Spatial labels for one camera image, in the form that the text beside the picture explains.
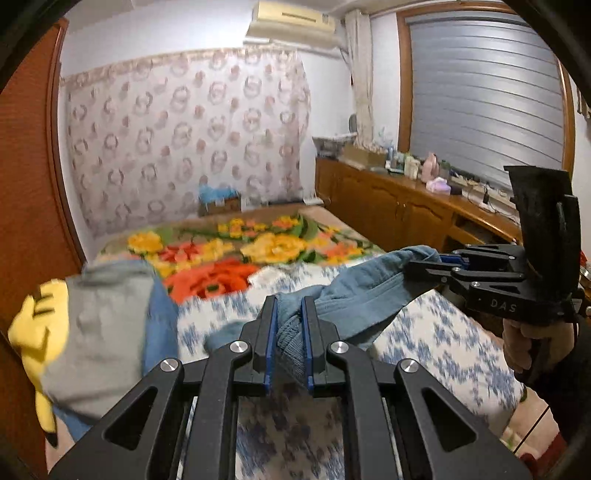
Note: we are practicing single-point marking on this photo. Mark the white flat device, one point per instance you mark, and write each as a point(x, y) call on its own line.
point(314, 200)

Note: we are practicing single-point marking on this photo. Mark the blue floral bed sheet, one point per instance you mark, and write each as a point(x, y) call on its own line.
point(438, 350)

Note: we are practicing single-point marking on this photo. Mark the colourful flower print blanket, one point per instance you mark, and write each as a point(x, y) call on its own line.
point(277, 249)

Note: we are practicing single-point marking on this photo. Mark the small cardboard box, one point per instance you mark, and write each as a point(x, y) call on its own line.
point(221, 207)

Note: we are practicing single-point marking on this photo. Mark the pink bottle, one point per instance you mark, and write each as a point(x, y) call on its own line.
point(430, 167)

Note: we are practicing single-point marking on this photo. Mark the white power strip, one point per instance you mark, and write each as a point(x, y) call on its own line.
point(494, 196)

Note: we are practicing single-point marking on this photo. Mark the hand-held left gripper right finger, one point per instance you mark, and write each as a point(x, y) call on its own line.
point(305, 350)

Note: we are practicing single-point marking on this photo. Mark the grey folded pants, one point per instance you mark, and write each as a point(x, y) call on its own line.
point(101, 332)

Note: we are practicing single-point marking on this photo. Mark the blue plastic bag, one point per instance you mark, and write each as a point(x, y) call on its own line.
point(217, 191)

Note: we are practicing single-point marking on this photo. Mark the cream wall air conditioner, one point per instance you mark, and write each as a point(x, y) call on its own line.
point(295, 23)

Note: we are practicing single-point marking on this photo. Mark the wooden sideboard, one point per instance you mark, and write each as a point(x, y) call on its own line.
point(392, 212)

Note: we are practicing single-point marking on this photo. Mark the circle print curtain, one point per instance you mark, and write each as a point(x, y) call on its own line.
point(184, 138)

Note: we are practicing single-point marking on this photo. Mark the person's right hand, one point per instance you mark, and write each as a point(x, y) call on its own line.
point(517, 344)

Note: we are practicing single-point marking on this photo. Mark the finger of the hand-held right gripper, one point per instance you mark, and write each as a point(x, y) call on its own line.
point(485, 256)
point(434, 271)

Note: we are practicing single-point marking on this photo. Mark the tied lace curtain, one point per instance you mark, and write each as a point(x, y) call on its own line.
point(362, 78)

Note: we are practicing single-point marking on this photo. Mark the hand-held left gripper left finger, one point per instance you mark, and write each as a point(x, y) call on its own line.
point(273, 350)

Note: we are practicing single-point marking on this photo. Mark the grey window blind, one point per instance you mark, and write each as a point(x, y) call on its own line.
point(485, 101)

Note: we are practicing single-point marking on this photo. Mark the wooden louvred wardrobe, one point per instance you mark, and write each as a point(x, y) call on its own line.
point(27, 207)

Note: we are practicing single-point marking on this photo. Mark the open cardboard box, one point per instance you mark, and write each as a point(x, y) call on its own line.
point(364, 158)

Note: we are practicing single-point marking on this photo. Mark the row of toiletry bottles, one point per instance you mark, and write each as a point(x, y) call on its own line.
point(404, 164)

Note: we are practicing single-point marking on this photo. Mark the teal blue pants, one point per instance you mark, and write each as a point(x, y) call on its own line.
point(360, 295)

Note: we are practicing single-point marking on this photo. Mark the stack of papers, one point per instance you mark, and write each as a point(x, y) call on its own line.
point(332, 145)

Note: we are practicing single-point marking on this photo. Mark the yellow plush toy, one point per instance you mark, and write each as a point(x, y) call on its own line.
point(37, 323)

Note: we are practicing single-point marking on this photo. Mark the small grey fan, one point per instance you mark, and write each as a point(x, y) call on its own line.
point(352, 124)

